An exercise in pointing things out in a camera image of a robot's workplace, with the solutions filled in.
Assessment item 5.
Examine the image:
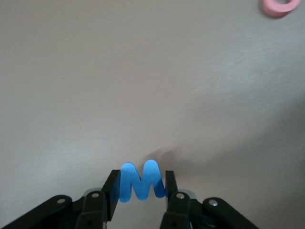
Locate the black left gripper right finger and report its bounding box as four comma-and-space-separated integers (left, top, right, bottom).
159, 170, 260, 229

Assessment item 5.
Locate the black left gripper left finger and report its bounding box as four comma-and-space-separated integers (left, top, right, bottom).
0, 169, 122, 229

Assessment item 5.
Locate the blue foam capital M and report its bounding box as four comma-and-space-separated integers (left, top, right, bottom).
118, 159, 166, 203

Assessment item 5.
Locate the red foam capital Q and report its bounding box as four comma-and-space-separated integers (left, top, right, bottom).
259, 0, 303, 18

